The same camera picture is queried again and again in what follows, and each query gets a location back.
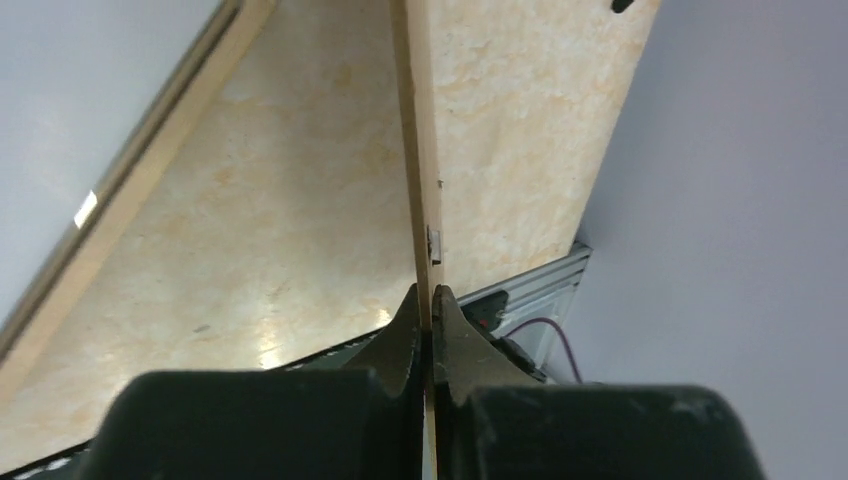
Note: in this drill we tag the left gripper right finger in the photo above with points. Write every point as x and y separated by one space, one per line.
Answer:
494 421

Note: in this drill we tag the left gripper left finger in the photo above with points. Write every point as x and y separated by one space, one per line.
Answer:
363 420

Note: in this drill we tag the wooden picture frame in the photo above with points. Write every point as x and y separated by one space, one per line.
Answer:
75 262

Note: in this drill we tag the brown backing board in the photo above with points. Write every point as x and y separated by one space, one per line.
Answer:
411 40

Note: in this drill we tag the small metal frame clip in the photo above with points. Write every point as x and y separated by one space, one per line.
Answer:
434 246

